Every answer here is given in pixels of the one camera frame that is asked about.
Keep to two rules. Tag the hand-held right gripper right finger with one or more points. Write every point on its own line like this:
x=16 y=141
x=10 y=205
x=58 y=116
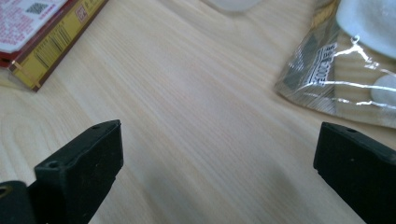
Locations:
x=358 y=168

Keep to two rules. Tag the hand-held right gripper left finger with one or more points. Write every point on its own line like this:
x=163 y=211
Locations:
x=81 y=161

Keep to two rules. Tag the clear orange and white packet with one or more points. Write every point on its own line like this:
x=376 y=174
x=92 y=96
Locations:
x=311 y=71

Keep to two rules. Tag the yellow and red box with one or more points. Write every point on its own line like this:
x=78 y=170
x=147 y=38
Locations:
x=46 y=53

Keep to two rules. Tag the translucent plastic container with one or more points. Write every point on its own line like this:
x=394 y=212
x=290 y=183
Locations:
x=232 y=4

